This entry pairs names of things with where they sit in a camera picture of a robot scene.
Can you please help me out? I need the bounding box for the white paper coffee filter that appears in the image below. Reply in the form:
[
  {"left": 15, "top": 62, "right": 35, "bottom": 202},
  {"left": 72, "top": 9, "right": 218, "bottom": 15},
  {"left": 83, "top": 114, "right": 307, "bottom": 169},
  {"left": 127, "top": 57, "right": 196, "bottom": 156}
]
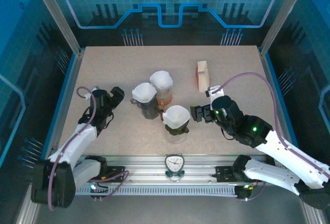
[
  {"left": 162, "top": 105, "right": 191, "bottom": 129},
  {"left": 150, "top": 71, "right": 173, "bottom": 90},
  {"left": 131, "top": 82, "right": 157, "bottom": 103}
]

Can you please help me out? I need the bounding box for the clear glass coffee server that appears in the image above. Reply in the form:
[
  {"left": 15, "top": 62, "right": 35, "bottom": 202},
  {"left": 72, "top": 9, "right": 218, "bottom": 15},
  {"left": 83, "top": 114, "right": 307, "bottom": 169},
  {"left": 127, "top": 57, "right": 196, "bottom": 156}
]
[{"left": 166, "top": 130, "right": 188, "bottom": 145}]

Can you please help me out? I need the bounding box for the pink glass coffee server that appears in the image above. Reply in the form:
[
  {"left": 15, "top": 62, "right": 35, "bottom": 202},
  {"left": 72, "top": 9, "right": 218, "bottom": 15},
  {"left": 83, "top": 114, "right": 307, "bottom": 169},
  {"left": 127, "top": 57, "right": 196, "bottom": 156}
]
[{"left": 156, "top": 91, "right": 173, "bottom": 107}]

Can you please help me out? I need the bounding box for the grey glass coffee server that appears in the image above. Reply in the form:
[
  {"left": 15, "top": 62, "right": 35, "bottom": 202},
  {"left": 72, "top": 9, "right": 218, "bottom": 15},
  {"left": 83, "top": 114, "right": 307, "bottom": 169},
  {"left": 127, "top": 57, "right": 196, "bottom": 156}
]
[{"left": 140, "top": 102, "right": 166, "bottom": 121}]

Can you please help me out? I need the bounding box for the orange coffee filter package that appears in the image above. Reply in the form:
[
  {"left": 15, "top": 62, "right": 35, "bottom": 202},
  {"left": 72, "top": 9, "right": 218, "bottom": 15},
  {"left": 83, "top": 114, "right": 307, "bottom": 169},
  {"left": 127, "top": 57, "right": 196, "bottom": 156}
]
[{"left": 195, "top": 60, "right": 211, "bottom": 93}]

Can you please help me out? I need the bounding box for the blue table edge strip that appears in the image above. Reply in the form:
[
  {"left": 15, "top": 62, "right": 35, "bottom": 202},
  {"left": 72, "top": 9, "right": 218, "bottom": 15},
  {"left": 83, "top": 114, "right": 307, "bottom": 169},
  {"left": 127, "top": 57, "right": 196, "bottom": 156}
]
[
  {"left": 262, "top": 53, "right": 301, "bottom": 157},
  {"left": 47, "top": 53, "right": 83, "bottom": 157}
]

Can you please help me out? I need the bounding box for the small white green alarm clock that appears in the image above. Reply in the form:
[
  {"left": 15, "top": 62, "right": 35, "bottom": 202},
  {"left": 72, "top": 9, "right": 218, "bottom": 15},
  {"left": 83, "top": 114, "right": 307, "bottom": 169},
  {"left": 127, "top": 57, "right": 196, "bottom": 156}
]
[{"left": 164, "top": 153, "right": 186, "bottom": 182}]

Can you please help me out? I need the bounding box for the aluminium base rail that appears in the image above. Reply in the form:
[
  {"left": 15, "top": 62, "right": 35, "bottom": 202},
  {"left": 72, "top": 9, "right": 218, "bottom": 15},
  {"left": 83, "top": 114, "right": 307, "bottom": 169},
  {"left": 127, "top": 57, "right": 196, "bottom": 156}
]
[{"left": 103, "top": 155, "right": 263, "bottom": 185}]

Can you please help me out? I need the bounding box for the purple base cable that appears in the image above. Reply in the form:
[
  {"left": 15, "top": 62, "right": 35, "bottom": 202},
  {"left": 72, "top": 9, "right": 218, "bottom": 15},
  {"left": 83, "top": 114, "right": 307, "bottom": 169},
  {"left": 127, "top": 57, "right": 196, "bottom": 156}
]
[
  {"left": 89, "top": 171, "right": 130, "bottom": 202},
  {"left": 242, "top": 181, "right": 268, "bottom": 202}
]

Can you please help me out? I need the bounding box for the grey slotted cable duct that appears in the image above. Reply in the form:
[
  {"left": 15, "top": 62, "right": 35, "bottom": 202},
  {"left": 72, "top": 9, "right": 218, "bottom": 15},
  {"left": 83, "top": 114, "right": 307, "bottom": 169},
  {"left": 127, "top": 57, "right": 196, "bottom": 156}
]
[{"left": 74, "top": 184, "right": 239, "bottom": 197}]

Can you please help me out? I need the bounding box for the aluminium frame post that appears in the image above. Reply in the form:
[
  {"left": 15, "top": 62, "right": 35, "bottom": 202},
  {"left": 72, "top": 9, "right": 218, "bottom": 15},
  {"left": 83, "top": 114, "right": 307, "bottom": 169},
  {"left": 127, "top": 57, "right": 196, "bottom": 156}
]
[
  {"left": 28, "top": 0, "right": 86, "bottom": 56},
  {"left": 259, "top": 0, "right": 311, "bottom": 56}
]

